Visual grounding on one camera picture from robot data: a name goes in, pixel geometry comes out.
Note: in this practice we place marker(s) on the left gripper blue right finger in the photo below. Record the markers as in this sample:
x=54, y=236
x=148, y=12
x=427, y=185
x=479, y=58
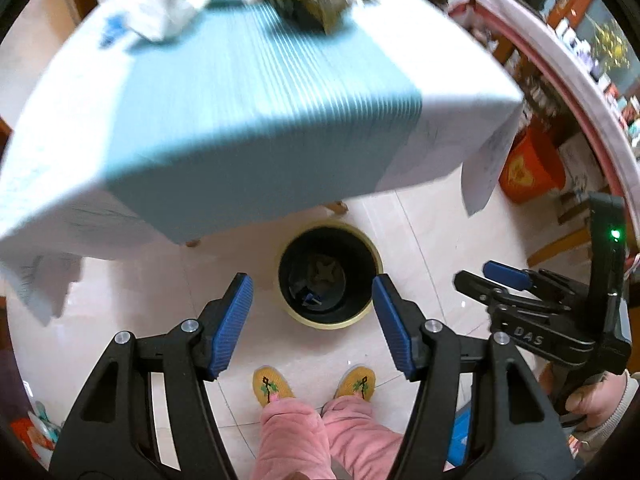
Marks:
x=401, y=321

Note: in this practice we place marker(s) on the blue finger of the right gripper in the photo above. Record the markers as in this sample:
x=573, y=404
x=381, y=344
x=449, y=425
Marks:
x=507, y=276

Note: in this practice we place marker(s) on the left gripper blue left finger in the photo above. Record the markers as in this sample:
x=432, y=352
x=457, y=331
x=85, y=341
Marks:
x=221, y=323

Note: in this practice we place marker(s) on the white plastic bag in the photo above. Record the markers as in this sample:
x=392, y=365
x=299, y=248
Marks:
x=161, y=20

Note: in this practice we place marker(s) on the yellow round trash bin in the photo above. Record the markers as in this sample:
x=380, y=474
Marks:
x=325, y=275

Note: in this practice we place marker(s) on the person's right hand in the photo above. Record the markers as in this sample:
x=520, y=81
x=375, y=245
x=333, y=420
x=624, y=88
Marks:
x=602, y=405

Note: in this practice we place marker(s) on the right yellow slipper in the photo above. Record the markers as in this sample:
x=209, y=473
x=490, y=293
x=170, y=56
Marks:
x=359, y=381

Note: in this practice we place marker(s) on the yellow slipper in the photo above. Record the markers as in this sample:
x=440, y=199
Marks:
x=269, y=385
x=359, y=381

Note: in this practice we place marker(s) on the left yellow slipper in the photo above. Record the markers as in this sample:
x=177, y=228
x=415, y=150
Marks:
x=269, y=385

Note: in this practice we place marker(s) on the right pink trouser leg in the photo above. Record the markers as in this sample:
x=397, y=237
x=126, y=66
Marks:
x=362, y=446

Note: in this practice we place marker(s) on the pink trouser leg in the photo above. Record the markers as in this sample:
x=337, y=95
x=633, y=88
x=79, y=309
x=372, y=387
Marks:
x=293, y=443
x=362, y=446

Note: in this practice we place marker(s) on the left pink trouser leg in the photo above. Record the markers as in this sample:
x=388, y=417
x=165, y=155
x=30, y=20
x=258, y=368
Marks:
x=293, y=443

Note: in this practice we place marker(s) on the blue plastic stool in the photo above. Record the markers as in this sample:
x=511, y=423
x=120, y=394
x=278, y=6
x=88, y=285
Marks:
x=459, y=436

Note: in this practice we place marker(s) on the teal striped table runner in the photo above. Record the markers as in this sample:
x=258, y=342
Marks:
x=245, y=118

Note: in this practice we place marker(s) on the white patterned tablecloth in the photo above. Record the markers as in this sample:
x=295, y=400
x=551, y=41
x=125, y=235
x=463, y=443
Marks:
x=56, y=208

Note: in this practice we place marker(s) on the pink cloth side table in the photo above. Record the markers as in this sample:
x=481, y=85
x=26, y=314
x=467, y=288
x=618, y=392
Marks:
x=581, y=95

